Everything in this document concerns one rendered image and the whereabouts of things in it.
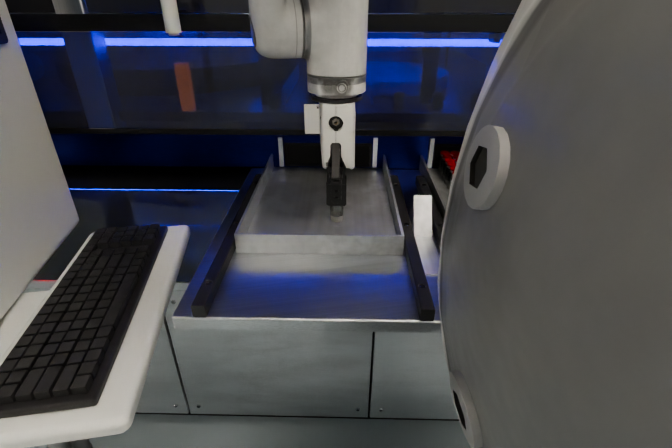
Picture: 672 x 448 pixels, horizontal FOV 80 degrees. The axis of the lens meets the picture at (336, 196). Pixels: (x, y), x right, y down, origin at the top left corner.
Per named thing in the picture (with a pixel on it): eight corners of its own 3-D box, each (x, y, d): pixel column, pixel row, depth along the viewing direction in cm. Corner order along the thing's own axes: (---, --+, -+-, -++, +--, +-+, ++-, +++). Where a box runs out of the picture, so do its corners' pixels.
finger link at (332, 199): (346, 174, 59) (346, 213, 62) (346, 165, 62) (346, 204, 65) (325, 173, 59) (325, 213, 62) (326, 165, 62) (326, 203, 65)
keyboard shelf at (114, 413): (52, 244, 82) (47, 233, 81) (192, 233, 86) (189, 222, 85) (-143, 476, 43) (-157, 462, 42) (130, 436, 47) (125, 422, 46)
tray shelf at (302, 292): (251, 175, 94) (251, 167, 93) (552, 177, 92) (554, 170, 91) (172, 328, 51) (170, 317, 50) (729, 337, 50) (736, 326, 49)
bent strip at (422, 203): (410, 224, 70) (413, 194, 67) (427, 224, 70) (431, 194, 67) (423, 274, 58) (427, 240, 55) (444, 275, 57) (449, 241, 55)
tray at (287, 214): (272, 167, 93) (271, 153, 91) (384, 168, 92) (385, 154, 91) (236, 253, 62) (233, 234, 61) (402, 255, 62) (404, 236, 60)
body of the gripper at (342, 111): (364, 96, 53) (361, 173, 58) (361, 81, 62) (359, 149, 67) (307, 95, 53) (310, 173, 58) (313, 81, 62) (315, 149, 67)
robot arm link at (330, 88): (367, 79, 52) (366, 102, 54) (364, 68, 60) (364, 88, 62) (304, 79, 53) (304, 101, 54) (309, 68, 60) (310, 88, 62)
